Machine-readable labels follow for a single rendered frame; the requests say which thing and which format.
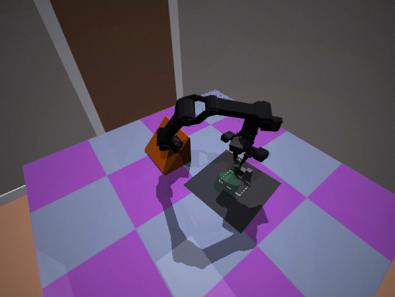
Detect dark grey square mat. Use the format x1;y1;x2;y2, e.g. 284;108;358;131
184;150;281;233

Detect green glass bottle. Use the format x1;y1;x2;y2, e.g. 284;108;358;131
214;159;241;198

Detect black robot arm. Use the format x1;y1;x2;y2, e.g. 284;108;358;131
157;94;283;154

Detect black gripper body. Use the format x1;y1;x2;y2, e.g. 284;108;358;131
220;128;269;162

